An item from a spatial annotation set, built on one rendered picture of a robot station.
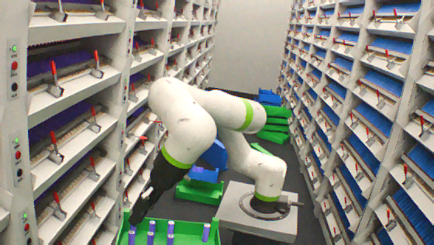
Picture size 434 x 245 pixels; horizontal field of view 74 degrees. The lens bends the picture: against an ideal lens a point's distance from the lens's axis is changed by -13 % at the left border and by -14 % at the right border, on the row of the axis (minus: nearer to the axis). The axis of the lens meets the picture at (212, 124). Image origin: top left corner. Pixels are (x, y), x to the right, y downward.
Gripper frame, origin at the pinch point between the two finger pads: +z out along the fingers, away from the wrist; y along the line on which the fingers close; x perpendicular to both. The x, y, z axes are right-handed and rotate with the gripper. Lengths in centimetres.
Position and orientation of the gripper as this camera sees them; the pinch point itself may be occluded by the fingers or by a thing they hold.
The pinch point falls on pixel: (138, 215)
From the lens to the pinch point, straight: 102.0
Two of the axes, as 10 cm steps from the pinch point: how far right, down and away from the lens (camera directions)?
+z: -5.1, 7.4, 4.4
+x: -7.4, -6.4, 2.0
